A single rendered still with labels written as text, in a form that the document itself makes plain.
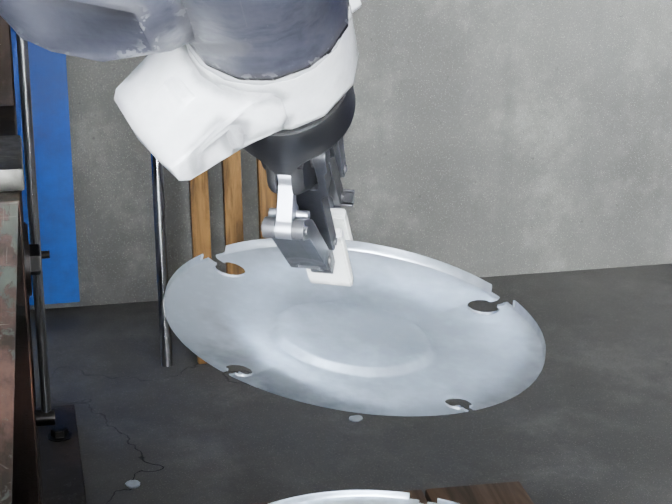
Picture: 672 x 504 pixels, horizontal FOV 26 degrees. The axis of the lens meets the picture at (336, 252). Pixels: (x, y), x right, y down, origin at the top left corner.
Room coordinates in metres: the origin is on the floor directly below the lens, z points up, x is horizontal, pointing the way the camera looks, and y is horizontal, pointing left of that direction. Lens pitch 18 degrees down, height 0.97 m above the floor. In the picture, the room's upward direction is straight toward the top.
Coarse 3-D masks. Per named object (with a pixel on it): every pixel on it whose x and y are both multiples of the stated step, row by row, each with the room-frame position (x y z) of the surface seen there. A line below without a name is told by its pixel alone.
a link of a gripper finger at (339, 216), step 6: (336, 210) 0.91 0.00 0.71; (342, 210) 0.91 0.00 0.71; (336, 216) 0.91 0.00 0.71; (342, 216) 0.91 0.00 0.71; (336, 222) 0.92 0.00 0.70; (342, 222) 0.91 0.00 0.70; (348, 222) 0.93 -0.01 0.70; (342, 228) 0.92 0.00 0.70; (348, 228) 0.93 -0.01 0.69; (348, 234) 0.93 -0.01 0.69
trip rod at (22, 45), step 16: (32, 128) 1.88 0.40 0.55; (32, 144) 1.88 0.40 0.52; (32, 160) 1.87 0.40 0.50; (32, 176) 1.87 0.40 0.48; (32, 192) 1.87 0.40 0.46; (32, 208) 1.87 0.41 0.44; (32, 224) 1.87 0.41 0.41; (32, 240) 1.87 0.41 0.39; (48, 368) 1.88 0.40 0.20; (48, 384) 1.88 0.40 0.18; (48, 400) 1.87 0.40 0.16; (48, 416) 1.87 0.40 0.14
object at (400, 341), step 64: (256, 256) 0.95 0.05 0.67; (384, 256) 0.93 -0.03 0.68; (192, 320) 1.04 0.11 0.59; (256, 320) 1.02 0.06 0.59; (320, 320) 1.02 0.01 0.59; (384, 320) 1.01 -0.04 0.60; (448, 320) 0.98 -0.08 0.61; (512, 320) 0.96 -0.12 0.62; (256, 384) 1.11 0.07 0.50; (320, 384) 1.09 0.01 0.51; (384, 384) 1.07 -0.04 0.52; (448, 384) 1.06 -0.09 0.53; (512, 384) 1.04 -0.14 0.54
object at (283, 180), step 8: (280, 176) 0.81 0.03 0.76; (288, 176) 0.80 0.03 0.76; (280, 184) 0.81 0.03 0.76; (288, 184) 0.81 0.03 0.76; (280, 192) 0.81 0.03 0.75; (288, 192) 0.80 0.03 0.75; (280, 200) 0.80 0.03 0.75; (288, 200) 0.80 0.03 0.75; (272, 208) 0.82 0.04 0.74; (280, 208) 0.80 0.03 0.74; (288, 208) 0.80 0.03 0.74; (296, 208) 0.81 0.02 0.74; (272, 216) 0.82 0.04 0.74; (280, 216) 0.80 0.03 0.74; (288, 216) 0.80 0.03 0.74; (296, 216) 0.81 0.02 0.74; (304, 216) 0.81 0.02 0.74; (280, 224) 0.80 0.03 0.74; (288, 224) 0.80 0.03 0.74; (280, 232) 0.80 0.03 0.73; (288, 232) 0.80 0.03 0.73
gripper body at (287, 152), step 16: (352, 96) 0.80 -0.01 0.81; (336, 112) 0.78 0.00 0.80; (352, 112) 0.80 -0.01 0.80; (304, 128) 0.77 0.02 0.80; (320, 128) 0.78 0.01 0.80; (336, 128) 0.79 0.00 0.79; (256, 144) 0.78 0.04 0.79; (272, 144) 0.78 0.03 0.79; (288, 144) 0.78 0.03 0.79; (304, 144) 0.78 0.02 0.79; (320, 144) 0.79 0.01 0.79; (272, 160) 0.79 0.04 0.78; (288, 160) 0.79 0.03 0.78; (304, 160) 0.79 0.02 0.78; (272, 176) 0.80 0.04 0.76; (304, 176) 0.80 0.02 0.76
